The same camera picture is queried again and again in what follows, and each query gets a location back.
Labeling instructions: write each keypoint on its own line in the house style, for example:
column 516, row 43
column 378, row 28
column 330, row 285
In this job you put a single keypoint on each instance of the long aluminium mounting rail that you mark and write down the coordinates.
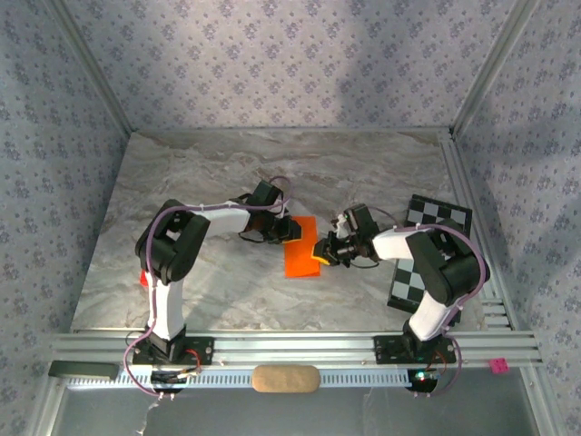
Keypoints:
column 295, row 349

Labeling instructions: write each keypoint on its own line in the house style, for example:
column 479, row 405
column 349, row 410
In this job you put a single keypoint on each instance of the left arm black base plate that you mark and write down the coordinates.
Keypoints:
column 202, row 352

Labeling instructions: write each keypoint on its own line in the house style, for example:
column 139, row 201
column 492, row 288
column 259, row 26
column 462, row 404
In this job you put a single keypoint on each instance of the thin aluminium edge rail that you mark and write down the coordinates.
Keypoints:
column 290, row 130

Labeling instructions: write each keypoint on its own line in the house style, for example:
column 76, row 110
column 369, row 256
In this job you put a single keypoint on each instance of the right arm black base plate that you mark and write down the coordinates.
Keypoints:
column 386, row 349

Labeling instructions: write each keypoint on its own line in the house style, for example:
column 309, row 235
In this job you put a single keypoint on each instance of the black flat bar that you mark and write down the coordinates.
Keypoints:
column 81, row 370

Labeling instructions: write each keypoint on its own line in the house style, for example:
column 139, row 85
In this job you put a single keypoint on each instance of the orange paper sheet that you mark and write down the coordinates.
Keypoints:
column 302, row 259

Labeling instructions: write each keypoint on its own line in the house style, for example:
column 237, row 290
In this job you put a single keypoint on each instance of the pink cube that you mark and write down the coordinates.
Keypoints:
column 498, row 366

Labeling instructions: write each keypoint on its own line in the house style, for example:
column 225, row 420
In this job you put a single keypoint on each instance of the red paper piece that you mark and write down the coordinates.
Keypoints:
column 144, row 278

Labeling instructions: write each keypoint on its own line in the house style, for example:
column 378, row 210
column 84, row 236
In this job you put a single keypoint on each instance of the aluminium side rail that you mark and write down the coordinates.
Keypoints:
column 459, row 181

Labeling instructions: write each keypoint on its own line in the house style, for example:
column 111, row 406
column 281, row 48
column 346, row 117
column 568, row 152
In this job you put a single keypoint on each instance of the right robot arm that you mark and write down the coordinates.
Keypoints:
column 426, row 313

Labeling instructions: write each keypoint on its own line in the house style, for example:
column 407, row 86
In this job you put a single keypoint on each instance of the aluminium frame post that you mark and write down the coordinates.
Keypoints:
column 94, row 68
column 489, row 68

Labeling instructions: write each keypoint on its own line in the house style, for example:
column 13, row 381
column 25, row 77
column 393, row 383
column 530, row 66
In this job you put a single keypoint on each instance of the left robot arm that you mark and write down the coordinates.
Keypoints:
column 168, row 309

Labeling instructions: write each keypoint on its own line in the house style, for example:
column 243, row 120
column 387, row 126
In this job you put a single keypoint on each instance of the black white checkerboard panel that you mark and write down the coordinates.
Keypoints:
column 436, row 211

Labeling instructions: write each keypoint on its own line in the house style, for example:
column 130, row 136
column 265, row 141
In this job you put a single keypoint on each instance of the tan oval pad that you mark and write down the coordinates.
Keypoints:
column 286, row 379

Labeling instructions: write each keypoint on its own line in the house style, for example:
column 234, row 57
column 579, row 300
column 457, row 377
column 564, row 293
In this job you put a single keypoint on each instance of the aluminium frame leg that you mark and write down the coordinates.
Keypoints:
column 542, row 399
column 45, row 409

